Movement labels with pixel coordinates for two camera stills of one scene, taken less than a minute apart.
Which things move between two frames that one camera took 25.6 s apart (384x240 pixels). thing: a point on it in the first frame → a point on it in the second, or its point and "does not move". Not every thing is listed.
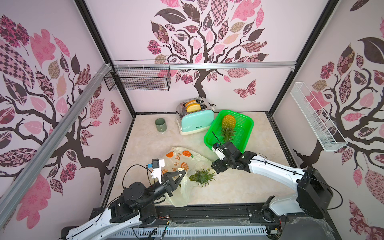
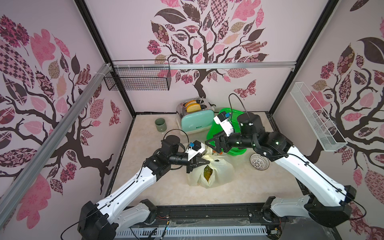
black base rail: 228,215 does not move
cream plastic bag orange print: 179,158 → 223,171
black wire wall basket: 139,79 does not move
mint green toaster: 197,121 does not move
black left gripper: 166,186 → 192,162
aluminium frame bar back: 205,64 does not move
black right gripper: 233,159 → 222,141
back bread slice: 190,102 does not move
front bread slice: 193,107 does not move
